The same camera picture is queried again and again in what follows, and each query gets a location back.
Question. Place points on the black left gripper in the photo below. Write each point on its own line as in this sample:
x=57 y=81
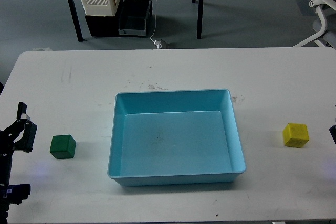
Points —
x=19 y=137

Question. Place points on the green wooden cube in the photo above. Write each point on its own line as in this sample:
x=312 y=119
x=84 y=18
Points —
x=63 y=147

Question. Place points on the yellow wooden cube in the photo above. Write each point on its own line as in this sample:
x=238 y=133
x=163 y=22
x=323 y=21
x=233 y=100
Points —
x=295 y=135

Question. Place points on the black storage box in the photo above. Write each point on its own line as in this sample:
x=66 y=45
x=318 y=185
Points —
x=105 y=26

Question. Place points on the light blue plastic tray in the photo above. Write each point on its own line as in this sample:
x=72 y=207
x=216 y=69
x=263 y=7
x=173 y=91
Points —
x=175 y=137

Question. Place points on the white power adapter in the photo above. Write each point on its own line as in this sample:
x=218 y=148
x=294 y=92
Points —
x=160 y=44

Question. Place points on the dark grey open bin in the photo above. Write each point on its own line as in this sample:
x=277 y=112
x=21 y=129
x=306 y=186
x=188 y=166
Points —
x=134 y=18

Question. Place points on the black table leg left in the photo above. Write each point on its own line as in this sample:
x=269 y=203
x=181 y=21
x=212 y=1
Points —
x=75 y=20

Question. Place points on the black table leg right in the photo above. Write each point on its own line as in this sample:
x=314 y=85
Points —
x=199 y=19

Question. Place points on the white office chair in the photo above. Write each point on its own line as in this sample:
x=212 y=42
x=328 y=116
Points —
x=324 y=26

